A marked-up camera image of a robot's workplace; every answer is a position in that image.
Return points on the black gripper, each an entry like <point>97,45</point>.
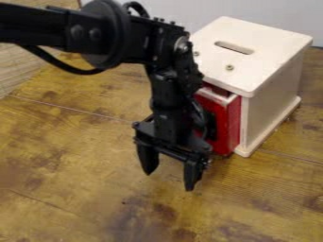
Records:
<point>167,132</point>

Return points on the red wooden drawer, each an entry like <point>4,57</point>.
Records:
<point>224,104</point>

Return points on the black metal drawer handle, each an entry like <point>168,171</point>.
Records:
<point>209,123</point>

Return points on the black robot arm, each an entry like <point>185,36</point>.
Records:
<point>89,40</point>

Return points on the white wooden box cabinet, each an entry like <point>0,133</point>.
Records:
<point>254,61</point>

